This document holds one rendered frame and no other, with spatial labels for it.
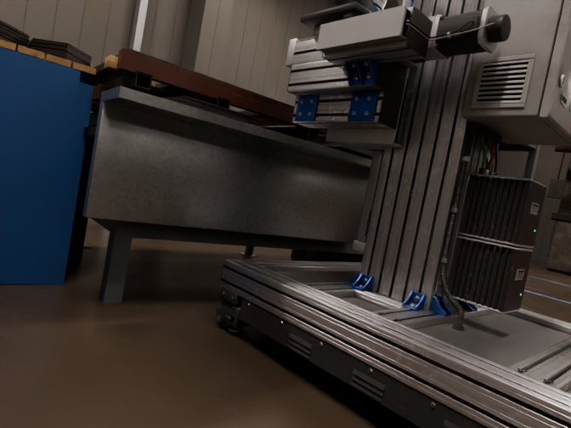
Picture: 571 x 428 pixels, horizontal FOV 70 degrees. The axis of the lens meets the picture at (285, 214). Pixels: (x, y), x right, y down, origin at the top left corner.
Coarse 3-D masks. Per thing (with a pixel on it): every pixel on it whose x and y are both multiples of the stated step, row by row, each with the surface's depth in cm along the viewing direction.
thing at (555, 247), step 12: (552, 180) 665; (564, 180) 723; (552, 192) 664; (564, 192) 688; (564, 204) 688; (552, 216) 652; (564, 216) 643; (564, 228) 645; (552, 240) 654; (564, 240) 644; (552, 252) 652; (564, 252) 643; (552, 264) 651; (564, 264) 642
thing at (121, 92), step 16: (112, 96) 113; (128, 96) 109; (144, 96) 112; (160, 112) 135; (176, 112) 118; (192, 112) 121; (208, 112) 124; (208, 128) 146; (224, 128) 150; (240, 128) 131; (256, 128) 135; (272, 144) 163; (288, 144) 168; (304, 144) 148; (336, 160) 186; (352, 160) 164; (368, 160) 170
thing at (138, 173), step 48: (96, 144) 121; (144, 144) 130; (192, 144) 139; (240, 144) 150; (96, 192) 123; (144, 192) 132; (192, 192) 142; (240, 192) 154; (288, 192) 167; (336, 192) 184; (336, 240) 189
